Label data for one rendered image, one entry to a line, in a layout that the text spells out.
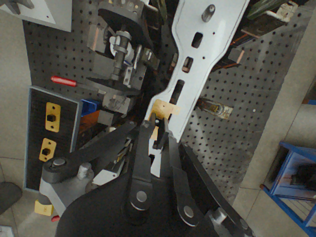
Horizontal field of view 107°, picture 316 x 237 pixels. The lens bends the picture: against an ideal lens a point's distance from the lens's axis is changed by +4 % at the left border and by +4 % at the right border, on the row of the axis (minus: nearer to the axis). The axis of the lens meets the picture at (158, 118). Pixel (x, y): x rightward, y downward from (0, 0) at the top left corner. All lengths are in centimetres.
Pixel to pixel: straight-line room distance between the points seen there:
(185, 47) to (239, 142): 79
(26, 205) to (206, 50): 333
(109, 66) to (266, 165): 238
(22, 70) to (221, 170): 239
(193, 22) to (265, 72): 63
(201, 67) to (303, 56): 180
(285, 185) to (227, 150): 161
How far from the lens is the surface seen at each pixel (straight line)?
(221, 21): 57
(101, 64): 36
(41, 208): 70
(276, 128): 223
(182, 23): 53
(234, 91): 92
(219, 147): 101
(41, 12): 92
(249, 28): 67
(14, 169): 292
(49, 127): 47
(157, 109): 23
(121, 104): 43
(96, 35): 48
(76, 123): 41
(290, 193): 271
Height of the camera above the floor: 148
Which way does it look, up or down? 74 degrees down
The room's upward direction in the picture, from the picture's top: 178 degrees counter-clockwise
